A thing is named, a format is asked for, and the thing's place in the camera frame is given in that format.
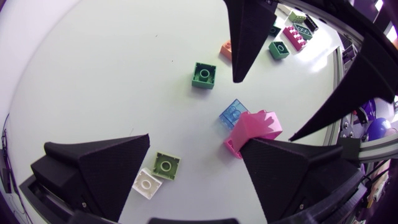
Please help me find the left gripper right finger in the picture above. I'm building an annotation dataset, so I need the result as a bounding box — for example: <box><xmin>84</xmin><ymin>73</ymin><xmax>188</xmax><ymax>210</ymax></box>
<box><xmin>239</xmin><ymin>138</ymin><xmax>364</xmax><ymax>223</ymax></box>

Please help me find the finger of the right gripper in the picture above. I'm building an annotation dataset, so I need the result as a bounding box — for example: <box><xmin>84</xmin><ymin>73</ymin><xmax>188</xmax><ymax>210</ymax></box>
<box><xmin>289</xmin><ymin>32</ymin><xmax>398</xmax><ymax>142</ymax></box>
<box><xmin>223</xmin><ymin>0</ymin><xmax>278</xmax><ymax>83</ymax></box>

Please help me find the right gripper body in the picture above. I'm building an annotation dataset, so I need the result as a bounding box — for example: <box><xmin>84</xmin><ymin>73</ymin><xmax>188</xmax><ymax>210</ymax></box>
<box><xmin>298</xmin><ymin>0</ymin><xmax>398</xmax><ymax>50</ymax></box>

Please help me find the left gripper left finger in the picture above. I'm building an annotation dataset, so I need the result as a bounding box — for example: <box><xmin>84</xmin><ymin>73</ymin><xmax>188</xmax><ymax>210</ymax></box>
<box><xmin>30</xmin><ymin>133</ymin><xmax>151</xmax><ymax>223</ymax></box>

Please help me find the orange toy brick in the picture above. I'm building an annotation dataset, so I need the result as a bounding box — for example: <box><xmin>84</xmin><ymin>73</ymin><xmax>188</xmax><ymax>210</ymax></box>
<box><xmin>220</xmin><ymin>40</ymin><xmax>233</xmax><ymax>62</ymax></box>

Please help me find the dark green toy brick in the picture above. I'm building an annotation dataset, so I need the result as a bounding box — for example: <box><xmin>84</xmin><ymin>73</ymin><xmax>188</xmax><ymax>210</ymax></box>
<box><xmin>268</xmin><ymin>24</ymin><xmax>282</xmax><ymax>38</ymax></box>

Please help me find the white toy brick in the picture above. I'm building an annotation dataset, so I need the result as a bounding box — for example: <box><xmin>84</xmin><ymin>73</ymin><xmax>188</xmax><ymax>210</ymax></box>
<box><xmin>131</xmin><ymin>167</ymin><xmax>163</xmax><ymax>200</ymax></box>

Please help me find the black toy brick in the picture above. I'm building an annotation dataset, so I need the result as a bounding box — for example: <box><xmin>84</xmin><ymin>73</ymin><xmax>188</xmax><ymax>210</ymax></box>
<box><xmin>303</xmin><ymin>14</ymin><xmax>320</xmax><ymax>32</ymax></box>

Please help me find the long magenta toy brick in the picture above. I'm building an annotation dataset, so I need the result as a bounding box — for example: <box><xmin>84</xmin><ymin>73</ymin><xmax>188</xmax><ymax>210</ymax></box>
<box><xmin>282</xmin><ymin>25</ymin><xmax>308</xmax><ymax>52</ymax></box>

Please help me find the long light green toy brick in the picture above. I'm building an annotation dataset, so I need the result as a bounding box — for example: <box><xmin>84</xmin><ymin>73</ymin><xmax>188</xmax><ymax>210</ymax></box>
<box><xmin>288</xmin><ymin>10</ymin><xmax>307</xmax><ymax>24</ymax></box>

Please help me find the pink toy brick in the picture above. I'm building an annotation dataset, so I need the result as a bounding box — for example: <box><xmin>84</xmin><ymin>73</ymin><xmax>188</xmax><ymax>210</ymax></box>
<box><xmin>224</xmin><ymin>110</ymin><xmax>284</xmax><ymax>160</ymax></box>

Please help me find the clear blue toy brick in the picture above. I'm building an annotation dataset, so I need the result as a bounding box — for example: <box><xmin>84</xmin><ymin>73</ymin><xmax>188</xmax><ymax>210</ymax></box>
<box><xmin>218</xmin><ymin>98</ymin><xmax>250</xmax><ymax>131</ymax></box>

